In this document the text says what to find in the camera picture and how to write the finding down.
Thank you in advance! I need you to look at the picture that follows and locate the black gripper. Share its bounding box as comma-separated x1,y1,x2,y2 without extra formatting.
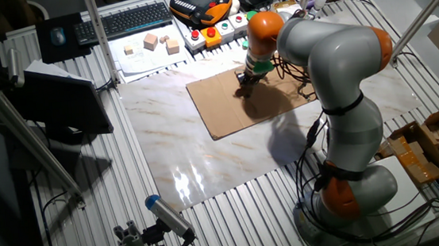
235,65,268,92

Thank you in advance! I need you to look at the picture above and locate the brown cardboard sheet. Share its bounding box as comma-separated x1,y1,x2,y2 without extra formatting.
184,60,322,144

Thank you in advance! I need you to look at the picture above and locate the grey box with green button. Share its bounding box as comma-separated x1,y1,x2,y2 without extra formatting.
214,18,237,44

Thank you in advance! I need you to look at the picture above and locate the orange box with red button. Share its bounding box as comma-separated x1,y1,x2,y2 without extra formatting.
199,25,223,49

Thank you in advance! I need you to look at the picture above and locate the grey box with small red button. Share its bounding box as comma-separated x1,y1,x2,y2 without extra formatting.
228,11,251,38

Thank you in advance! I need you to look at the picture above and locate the white rounded object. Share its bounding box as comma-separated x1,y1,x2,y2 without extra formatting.
228,0,243,17

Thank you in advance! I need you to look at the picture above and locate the medium wooden cube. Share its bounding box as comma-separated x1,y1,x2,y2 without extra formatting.
164,37,182,56

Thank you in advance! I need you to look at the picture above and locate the white marble pattern mat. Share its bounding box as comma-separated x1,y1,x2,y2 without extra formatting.
114,21,430,217

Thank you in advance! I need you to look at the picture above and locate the small carton with white label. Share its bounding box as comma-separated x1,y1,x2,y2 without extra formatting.
272,0,302,17

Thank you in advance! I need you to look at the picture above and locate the white paper sheet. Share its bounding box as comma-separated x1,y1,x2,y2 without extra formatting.
106,21,193,86

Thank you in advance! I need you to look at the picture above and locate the large wooden cube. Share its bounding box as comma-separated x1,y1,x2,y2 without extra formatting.
141,32,160,52

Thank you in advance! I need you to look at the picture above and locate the black computer keyboard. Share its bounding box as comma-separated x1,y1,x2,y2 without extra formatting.
71,1,175,47

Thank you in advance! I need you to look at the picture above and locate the black computer monitor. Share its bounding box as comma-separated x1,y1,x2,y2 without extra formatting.
6,63,116,152

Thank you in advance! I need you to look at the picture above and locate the small orange brown carton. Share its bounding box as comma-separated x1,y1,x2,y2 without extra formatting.
375,132,439,189

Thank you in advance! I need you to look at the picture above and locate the blue grey computer mouse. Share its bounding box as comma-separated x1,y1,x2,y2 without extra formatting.
49,26,67,48

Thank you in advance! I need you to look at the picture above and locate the black mouse pad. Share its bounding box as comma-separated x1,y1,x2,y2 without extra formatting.
34,11,94,66

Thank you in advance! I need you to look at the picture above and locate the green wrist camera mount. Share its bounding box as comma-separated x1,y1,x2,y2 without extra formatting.
241,37,275,76

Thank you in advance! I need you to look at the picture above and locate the silver camera with blue end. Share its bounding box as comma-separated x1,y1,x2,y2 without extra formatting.
144,190,198,246

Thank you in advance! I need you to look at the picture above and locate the upright aluminium frame post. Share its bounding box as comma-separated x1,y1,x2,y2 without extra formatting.
81,0,121,87

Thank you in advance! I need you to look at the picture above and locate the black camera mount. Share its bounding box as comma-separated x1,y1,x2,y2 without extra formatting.
140,218,168,246

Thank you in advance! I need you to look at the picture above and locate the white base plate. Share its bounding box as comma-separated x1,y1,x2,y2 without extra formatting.
365,152,439,242

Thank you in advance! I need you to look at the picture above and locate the silver cylindrical camera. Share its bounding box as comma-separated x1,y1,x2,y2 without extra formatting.
5,46,26,89

